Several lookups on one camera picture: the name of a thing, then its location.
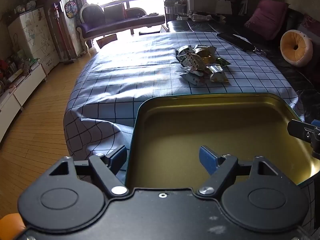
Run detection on orange rounded object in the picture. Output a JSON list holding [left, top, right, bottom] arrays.
[[0, 214, 27, 240]]

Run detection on black leather sofa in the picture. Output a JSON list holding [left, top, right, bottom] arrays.
[[166, 7, 320, 120]]

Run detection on magenta cushion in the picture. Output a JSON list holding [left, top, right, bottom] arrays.
[[244, 0, 289, 40]]

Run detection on cartoon print cabinet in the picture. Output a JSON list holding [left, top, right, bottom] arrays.
[[7, 7, 60, 74]]

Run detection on purple chaise lounge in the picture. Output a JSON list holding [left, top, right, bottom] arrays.
[[76, 3, 166, 49]]

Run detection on purple patterned cushion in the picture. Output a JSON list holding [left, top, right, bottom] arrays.
[[300, 14, 320, 37]]

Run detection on white paper bag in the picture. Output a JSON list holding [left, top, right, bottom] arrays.
[[215, 0, 234, 14]]

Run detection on red stick vacuum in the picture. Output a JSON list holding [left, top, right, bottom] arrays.
[[49, 1, 75, 64]]

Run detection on pile of snack packets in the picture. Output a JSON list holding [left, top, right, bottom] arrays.
[[175, 44, 232, 87]]

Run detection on black long wallet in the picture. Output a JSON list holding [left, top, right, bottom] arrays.
[[217, 32, 255, 52]]

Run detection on grey square cushion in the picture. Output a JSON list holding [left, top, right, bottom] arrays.
[[104, 3, 125, 23]]

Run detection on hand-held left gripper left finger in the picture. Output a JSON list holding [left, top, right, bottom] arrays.
[[49, 145, 128, 196]]

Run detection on toys on cabinet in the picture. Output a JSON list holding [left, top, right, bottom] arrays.
[[14, 0, 43, 14]]

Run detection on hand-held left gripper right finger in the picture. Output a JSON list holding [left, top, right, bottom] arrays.
[[199, 145, 283, 195]]

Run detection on papers on sofa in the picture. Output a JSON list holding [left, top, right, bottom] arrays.
[[187, 10, 225, 22]]

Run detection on gold metal tin tray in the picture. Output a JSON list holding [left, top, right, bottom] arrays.
[[124, 92, 320, 189]]

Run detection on cluttered shelf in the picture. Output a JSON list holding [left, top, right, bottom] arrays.
[[164, 0, 188, 14]]

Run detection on tree print paper bag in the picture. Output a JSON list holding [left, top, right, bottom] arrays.
[[96, 33, 118, 49]]

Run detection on clutter on low cabinet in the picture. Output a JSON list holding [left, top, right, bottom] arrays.
[[0, 49, 40, 98]]

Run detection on round yellow plush cushion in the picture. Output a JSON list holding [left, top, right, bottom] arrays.
[[280, 29, 313, 67]]

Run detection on blue checkered tablecloth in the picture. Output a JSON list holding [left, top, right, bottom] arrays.
[[64, 31, 316, 230]]

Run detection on white low cabinet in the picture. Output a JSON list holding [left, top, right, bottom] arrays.
[[0, 64, 48, 143]]

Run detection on round colourful wall decoration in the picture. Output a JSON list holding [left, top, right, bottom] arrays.
[[64, 1, 75, 19]]

